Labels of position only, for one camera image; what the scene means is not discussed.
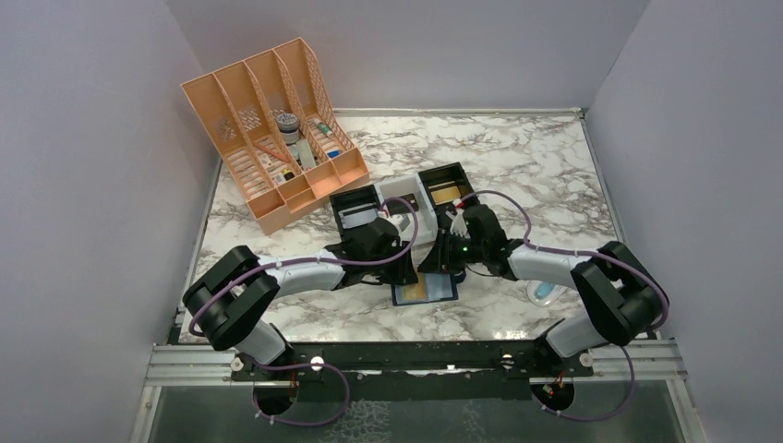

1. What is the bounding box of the blue leather card holder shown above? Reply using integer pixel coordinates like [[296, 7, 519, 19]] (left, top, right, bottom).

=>
[[391, 272, 466, 306]]

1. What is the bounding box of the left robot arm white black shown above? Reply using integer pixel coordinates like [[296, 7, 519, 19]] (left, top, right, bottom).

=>
[[183, 218, 416, 366]]

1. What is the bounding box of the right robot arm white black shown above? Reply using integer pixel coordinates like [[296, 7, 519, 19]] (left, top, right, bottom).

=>
[[418, 204, 669, 361]]

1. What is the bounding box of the silver credit card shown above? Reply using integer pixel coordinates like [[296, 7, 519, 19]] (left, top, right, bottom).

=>
[[338, 205, 378, 230]]

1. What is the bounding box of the black credit card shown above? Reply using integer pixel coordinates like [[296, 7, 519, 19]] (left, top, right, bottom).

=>
[[386, 194, 419, 215]]

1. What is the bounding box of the gold credit card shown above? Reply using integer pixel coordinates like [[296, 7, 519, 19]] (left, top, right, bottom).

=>
[[430, 186, 462, 206]]

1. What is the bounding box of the white plastic bin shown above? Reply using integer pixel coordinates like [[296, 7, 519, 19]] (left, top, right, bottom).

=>
[[374, 174, 438, 246]]

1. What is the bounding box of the left black plastic bin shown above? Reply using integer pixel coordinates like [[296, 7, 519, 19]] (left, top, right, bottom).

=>
[[330, 185, 382, 245]]

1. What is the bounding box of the black plastic bin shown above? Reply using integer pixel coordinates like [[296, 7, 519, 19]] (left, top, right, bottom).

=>
[[330, 185, 382, 245], [418, 162, 479, 223]]

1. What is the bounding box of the right black plastic bin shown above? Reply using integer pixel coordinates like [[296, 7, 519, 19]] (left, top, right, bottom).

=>
[[418, 162, 479, 223]]

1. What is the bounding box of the clear blue plastic case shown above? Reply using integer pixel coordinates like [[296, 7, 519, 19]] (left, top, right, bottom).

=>
[[526, 281, 567, 307]]

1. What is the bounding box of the green white marker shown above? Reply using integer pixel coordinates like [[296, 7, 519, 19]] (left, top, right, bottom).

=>
[[313, 118, 333, 138]]

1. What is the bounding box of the orange pencil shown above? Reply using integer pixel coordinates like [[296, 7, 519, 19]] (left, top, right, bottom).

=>
[[253, 143, 289, 162]]

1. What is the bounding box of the grey round tape roll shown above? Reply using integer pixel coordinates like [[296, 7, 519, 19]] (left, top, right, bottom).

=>
[[275, 113, 300, 145]]

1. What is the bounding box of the orange plastic file organizer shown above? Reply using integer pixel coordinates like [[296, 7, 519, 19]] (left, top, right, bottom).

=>
[[181, 38, 369, 234]]

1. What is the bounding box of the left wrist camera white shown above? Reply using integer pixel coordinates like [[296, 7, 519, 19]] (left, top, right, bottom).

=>
[[389, 214, 411, 233]]

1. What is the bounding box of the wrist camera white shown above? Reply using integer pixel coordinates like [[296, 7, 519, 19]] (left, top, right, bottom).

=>
[[446, 198, 469, 238], [389, 214, 411, 233]]

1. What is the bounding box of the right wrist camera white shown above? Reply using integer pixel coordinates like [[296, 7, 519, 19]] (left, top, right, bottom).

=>
[[446, 198, 469, 238]]

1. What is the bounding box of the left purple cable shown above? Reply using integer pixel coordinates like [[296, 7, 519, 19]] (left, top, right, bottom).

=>
[[187, 197, 421, 338]]

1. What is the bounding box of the black metal base rail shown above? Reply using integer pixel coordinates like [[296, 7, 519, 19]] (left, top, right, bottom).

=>
[[231, 340, 594, 402]]

